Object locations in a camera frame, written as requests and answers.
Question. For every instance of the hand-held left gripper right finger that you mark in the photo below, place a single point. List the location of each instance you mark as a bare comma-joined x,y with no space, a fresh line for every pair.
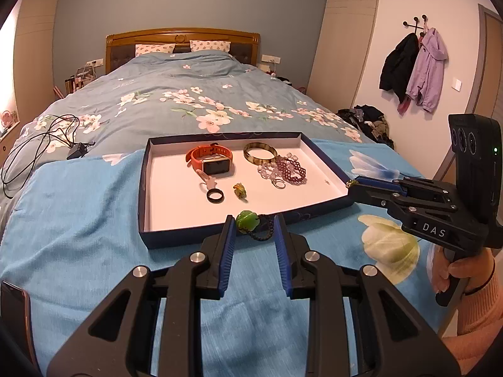
285,271

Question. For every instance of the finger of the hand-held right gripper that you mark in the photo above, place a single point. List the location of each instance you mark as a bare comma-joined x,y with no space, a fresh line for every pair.
373,195
377,183

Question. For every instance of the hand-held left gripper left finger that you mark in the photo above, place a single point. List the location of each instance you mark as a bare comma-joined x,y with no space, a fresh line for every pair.
228,259

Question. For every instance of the small gold jewelry piece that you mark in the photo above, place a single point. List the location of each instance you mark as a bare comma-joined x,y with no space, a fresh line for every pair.
351,183

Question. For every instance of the dark blue box tray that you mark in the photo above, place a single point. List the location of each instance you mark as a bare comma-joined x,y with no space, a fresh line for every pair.
177,204

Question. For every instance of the person's right forearm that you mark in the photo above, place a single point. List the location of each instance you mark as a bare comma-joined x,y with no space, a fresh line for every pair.
479,322

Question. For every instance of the person's right hand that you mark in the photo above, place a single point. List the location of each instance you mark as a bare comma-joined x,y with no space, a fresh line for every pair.
473,271

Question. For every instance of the heap of dark clothes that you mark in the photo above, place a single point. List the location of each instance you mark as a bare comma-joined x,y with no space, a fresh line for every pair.
367,121

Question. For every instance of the small amber green ornament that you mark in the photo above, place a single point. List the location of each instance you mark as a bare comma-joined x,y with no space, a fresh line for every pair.
239,191

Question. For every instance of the orange smartwatch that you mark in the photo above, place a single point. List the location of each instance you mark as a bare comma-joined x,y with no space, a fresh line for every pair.
216,165

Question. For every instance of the black wrist band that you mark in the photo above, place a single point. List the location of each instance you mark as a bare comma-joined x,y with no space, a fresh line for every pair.
483,286

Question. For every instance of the yellow brown bangle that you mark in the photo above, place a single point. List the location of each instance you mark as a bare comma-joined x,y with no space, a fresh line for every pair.
257,160

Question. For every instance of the black jacket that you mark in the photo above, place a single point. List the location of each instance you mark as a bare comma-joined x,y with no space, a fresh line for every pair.
397,66

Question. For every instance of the grey framed door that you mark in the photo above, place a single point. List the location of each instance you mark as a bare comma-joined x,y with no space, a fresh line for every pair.
493,66

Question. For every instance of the purple jacket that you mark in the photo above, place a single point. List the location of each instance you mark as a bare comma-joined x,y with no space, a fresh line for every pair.
428,70

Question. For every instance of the light blue flower blanket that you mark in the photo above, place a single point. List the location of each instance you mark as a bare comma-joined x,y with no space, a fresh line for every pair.
78,224

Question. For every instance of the beige wardrobe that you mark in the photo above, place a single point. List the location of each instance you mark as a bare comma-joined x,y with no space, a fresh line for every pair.
27,39
342,27

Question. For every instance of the black charger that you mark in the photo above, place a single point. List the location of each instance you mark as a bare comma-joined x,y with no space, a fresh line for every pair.
78,151

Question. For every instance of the blue floral duvet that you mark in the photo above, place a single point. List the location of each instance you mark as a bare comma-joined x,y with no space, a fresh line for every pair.
177,74

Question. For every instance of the white patterned pillow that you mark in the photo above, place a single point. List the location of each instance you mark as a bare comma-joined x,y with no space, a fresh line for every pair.
210,46
155,49

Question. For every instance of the black smartphone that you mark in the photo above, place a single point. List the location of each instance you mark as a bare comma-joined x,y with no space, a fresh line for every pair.
13,314

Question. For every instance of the wooden headboard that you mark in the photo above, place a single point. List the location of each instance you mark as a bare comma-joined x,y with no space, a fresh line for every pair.
180,36

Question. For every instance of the pink flower ornament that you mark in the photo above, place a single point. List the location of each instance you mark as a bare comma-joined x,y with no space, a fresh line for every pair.
8,119

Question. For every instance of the white light switch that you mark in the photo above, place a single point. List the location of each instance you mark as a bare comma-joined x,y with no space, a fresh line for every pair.
457,84

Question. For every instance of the white wall socket panel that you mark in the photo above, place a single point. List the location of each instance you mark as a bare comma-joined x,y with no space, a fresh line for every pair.
271,59
94,63

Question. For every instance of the wall coat hooks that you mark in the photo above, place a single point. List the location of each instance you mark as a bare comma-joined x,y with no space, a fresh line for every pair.
416,23

